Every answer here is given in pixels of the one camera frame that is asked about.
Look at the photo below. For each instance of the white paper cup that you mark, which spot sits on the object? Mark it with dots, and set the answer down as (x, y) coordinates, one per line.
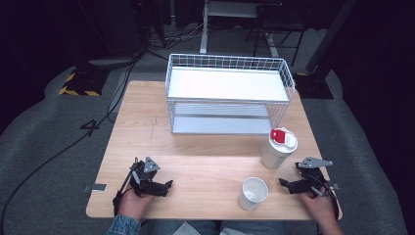
(253, 194)

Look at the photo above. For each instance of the black metal chair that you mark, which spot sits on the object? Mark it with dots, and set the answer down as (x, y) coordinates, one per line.
(277, 19)

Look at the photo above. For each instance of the black yellow striped stand base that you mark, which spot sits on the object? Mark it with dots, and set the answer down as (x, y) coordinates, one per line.
(83, 81)

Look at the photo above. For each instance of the black stand base with post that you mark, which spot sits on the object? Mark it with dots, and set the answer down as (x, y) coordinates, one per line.
(318, 78)

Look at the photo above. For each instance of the person's right hand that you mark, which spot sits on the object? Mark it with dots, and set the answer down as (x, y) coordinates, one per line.
(321, 207)

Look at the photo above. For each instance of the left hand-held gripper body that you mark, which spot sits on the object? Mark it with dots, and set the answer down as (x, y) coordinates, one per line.
(147, 176)

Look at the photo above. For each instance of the grey tape strip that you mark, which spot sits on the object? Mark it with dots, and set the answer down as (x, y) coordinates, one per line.
(96, 187)

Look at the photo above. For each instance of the white metal stand frame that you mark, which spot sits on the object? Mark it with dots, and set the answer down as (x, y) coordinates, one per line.
(225, 9)

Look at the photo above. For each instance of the person's left hand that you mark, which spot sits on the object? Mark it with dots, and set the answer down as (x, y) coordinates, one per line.
(133, 204)

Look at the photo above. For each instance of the white tumbler with red lid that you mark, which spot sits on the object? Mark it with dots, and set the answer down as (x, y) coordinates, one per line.
(277, 151)

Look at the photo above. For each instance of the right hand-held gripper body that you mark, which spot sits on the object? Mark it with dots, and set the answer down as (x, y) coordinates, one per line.
(313, 173)

